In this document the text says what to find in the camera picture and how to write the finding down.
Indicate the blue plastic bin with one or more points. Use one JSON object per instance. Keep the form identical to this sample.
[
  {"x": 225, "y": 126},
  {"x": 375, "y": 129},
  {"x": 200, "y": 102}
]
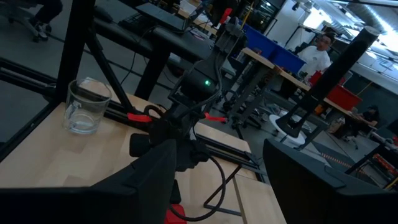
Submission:
[{"x": 270, "y": 51}]

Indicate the wooden work table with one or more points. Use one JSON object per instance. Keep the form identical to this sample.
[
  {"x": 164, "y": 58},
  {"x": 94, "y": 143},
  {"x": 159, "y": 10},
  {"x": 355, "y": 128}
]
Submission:
[{"x": 252, "y": 87}]

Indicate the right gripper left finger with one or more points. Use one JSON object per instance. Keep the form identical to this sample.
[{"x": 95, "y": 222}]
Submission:
[{"x": 149, "y": 186}]

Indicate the black metal table frame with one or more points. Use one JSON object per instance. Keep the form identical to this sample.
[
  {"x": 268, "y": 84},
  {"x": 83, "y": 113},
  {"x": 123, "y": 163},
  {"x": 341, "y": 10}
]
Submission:
[{"x": 74, "y": 46}]

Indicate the black laptop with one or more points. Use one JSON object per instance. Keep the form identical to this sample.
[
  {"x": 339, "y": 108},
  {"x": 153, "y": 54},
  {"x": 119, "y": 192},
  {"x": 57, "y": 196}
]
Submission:
[{"x": 161, "y": 15}]

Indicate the black desk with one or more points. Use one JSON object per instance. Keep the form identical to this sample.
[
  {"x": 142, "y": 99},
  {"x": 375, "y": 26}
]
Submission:
[{"x": 174, "y": 43}]

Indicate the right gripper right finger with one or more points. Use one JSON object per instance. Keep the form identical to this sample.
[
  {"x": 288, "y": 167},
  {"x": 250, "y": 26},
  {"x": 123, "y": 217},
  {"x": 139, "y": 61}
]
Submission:
[{"x": 304, "y": 193}]

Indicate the red plastic bin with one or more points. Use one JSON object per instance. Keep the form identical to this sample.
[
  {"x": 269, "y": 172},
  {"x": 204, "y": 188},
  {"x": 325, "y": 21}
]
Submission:
[{"x": 343, "y": 96}]

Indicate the person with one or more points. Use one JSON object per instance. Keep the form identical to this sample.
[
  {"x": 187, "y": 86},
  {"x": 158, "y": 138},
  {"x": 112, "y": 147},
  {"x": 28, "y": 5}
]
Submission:
[
  {"x": 370, "y": 116},
  {"x": 46, "y": 12},
  {"x": 315, "y": 59}
]

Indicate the clear glass mug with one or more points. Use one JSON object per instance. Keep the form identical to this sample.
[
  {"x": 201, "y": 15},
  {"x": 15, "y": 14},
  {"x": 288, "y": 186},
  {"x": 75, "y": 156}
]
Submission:
[{"x": 84, "y": 121}]

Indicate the black keyboard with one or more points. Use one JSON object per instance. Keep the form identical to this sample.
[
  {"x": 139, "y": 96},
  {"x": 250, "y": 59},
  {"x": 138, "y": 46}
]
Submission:
[{"x": 133, "y": 20}]

